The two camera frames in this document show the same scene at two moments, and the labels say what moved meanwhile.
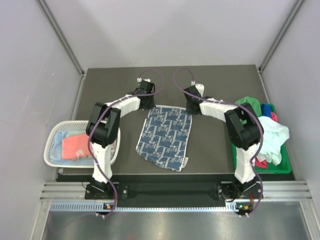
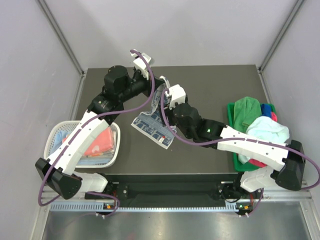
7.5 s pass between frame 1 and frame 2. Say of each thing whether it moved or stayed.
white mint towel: stayed
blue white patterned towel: moved
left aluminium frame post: stayed
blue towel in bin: stayed
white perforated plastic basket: stayed
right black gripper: moved
